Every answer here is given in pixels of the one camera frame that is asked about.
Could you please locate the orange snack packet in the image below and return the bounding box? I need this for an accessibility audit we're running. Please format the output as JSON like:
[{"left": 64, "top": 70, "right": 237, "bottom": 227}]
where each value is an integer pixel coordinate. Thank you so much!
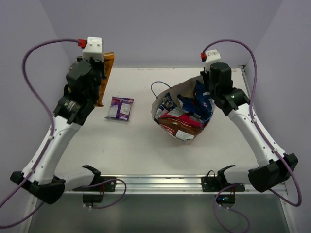
[{"left": 95, "top": 52, "right": 115, "bottom": 107}]

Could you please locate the purple candy packet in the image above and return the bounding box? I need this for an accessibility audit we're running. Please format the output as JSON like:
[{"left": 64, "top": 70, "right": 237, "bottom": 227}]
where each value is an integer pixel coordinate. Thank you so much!
[{"left": 105, "top": 97, "right": 134, "bottom": 121}]

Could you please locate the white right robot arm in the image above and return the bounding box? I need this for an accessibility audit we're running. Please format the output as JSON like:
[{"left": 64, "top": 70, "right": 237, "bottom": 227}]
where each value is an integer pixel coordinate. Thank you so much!
[{"left": 200, "top": 62, "right": 298, "bottom": 192}]

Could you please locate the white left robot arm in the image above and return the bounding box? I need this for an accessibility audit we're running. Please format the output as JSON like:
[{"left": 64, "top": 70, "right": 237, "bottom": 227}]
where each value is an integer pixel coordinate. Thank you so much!
[{"left": 10, "top": 58, "right": 106, "bottom": 204}]

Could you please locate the dark blue snack packet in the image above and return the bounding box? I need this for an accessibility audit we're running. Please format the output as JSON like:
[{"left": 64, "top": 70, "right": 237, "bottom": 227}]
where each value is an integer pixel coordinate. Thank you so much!
[{"left": 177, "top": 80, "right": 215, "bottom": 126}]

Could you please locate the pink snack packet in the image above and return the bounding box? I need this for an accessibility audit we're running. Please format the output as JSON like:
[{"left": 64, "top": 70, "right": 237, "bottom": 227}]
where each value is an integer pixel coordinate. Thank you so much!
[{"left": 159, "top": 108, "right": 202, "bottom": 128}]

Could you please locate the blue white snack packet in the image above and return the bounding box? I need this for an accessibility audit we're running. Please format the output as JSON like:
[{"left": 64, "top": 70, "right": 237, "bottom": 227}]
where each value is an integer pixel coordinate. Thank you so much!
[{"left": 154, "top": 93, "right": 177, "bottom": 122}]

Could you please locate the brown snack packet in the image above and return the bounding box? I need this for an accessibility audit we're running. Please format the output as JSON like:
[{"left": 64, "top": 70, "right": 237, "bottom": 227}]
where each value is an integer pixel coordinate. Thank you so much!
[{"left": 158, "top": 118, "right": 203, "bottom": 141}]

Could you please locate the black right controller box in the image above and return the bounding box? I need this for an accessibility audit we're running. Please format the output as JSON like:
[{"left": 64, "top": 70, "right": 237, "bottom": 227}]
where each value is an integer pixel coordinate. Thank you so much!
[{"left": 214, "top": 193, "right": 236, "bottom": 205}]

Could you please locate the black controller box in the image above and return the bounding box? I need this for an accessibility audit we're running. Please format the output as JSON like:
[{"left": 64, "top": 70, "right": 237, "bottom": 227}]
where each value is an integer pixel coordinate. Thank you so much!
[
  {"left": 82, "top": 193, "right": 104, "bottom": 205},
  {"left": 214, "top": 193, "right": 236, "bottom": 205}
]

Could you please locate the black left controller box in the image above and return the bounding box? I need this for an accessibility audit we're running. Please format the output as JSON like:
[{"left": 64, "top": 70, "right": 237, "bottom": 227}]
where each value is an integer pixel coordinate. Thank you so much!
[{"left": 82, "top": 193, "right": 104, "bottom": 205}]

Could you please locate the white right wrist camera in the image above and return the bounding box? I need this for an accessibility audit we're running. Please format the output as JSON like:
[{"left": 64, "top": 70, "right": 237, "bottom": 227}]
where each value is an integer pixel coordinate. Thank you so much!
[{"left": 203, "top": 50, "right": 221, "bottom": 73}]

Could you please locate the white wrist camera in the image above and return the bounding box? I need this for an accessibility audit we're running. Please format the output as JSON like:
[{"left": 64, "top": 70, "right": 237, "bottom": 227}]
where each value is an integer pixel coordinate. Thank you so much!
[
  {"left": 82, "top": 37, "right": 104, "bottom": 62},
  {"left": 203, "top": 50, "right": 221, "bottom": 73}
]

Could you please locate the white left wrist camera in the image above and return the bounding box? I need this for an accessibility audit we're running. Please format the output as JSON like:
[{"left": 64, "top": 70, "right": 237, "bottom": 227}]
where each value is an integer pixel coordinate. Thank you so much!
[{"left": 82, "top": 37, "right": 104, "bottom": 62}]

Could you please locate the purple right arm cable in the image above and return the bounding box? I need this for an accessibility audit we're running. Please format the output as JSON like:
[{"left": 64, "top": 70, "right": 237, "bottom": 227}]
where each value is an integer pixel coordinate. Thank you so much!
[{"left": 200, "top": 39, "right": 303, "bottom": 231}]

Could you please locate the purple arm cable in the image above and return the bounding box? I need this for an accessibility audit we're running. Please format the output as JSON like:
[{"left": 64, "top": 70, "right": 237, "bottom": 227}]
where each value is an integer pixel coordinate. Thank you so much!
[
  {"left": 0, "top": 38, "right": 127, "bottom": 230},
  {"left": 200, "top": 39, "right": 303, "bottom": 231}
]

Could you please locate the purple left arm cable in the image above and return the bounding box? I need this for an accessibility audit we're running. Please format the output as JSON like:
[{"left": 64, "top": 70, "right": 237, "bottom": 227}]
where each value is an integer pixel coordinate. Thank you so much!
[{"left": 0, "top": 38, "right": 127, "bottom": 230}]

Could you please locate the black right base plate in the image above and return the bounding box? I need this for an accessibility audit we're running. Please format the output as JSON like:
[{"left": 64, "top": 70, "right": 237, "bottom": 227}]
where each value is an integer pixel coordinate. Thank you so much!
[{"left": 201, "top": 170, "right": 230, "bottom": 192}]

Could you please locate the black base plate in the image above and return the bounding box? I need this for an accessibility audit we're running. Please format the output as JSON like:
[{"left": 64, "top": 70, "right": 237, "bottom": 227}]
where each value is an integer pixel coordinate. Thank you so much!
[
  {"left": 82, "top": 175, "right": 117, "bottom": 192},
  {"left": 201, "top": 170, "right": 230, "bottom": 192}
]

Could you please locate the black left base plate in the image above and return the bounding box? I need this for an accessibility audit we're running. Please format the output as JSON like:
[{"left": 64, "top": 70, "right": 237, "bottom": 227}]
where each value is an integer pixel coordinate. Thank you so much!
[{"left": 82, "top": 175, "right": 117, "bottom": 192}]

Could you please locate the aluminium mounting rail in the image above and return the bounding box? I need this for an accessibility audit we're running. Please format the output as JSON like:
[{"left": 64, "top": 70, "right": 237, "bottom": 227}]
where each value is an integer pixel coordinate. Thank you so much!
[{"left": 65, "top": 175, "right": 287, "bottom": 195}]

